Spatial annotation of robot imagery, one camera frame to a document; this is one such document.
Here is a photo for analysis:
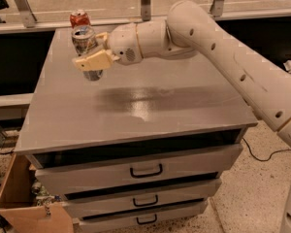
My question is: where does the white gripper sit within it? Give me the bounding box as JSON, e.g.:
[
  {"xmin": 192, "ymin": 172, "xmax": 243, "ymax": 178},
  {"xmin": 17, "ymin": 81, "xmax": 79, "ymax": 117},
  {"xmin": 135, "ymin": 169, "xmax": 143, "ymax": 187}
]
[{"xmin": 72, "ymin": 23, "xmax": 143, "ymax": 71}]

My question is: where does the silver blue redbull can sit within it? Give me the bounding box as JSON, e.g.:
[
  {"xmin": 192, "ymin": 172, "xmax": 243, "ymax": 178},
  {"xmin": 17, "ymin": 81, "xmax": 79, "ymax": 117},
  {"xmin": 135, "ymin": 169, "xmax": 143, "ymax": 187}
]
[{"xmin": 71, "ymin": 25, "xmax": 103, "ymax": 82}]

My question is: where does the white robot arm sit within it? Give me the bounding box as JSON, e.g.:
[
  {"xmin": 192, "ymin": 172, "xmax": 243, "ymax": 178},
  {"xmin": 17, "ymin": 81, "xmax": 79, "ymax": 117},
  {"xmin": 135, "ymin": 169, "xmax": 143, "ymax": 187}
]
[{"xmin": 73, "ymin": 0, "xmax": 291, "ymax": 148}]

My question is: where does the red coca-cola can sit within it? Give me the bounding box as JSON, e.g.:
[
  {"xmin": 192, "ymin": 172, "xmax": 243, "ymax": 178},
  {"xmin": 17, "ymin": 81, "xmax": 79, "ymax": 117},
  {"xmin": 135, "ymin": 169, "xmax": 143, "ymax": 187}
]
[{"xmin": 70, "ymin": 10, "xmax": 90, "ymax": 28}]

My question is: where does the grey drawer cabinet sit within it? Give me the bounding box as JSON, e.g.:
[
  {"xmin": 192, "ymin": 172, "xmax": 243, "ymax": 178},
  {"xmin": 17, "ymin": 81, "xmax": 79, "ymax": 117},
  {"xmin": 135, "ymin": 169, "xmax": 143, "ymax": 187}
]
[{"xmin": 14, "ymin": 19, "xmax": 258, "ymax": 233}]

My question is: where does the top grey drawer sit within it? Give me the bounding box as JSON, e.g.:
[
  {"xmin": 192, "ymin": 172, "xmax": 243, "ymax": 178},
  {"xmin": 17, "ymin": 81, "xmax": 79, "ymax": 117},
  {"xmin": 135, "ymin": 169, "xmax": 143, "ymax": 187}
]
[{"xmin": 36, "ymin": 144, "xmax": 243, "ymax": 194}]

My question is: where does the grey drawer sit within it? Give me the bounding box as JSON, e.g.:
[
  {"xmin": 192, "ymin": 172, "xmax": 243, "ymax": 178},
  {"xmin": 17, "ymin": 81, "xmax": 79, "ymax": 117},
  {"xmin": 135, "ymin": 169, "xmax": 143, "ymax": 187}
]
[
  {"xmin": 80, "ymin": 199, "xmax": 208, "ymax": 233},
  {"xmin": 63, "ymin": 176, "xmax": 221, "ymax": 219},
  {"xmin": 36, "ymin": 144, "xmax": 243, "ymax": 194}
]

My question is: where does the middle grey drawer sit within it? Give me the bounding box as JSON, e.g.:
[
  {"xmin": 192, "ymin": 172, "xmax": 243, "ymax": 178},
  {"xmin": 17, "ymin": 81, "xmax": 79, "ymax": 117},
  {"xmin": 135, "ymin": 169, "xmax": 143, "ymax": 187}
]
[{"xmin": 63, "ymin": 176, "xmax": 221, "ymax": 219}]

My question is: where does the cardboard box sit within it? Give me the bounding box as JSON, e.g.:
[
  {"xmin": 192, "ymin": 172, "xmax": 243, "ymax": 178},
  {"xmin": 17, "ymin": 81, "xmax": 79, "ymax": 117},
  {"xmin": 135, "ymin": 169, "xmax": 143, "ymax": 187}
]
[{"xmin": 0, "ymin": 154, "xmax": 74, "ymax": 233}]

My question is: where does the bottom grey drawer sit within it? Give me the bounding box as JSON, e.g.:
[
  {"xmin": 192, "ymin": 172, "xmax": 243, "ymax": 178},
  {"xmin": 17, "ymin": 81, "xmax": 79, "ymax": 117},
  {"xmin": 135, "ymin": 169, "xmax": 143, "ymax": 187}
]
[{"xmin": 80, "ymin": 199, "xmax": 208, "ymax": 233}]

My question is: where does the metal window railing frame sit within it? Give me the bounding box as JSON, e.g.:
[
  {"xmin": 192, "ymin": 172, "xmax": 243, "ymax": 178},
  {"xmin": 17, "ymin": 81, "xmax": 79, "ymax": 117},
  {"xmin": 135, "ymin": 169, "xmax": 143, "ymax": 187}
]
[{"xmin": 0, "ymin": 0, "xmax": 291, "ymax": 34}]

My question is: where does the black floor cable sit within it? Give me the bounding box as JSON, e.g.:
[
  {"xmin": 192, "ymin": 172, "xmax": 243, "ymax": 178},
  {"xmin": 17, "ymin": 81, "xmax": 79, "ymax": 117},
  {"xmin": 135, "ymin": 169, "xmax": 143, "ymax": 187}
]
[{"xmin": 242, "ymin": 137, "xmax": 291, "ymax": 163}]

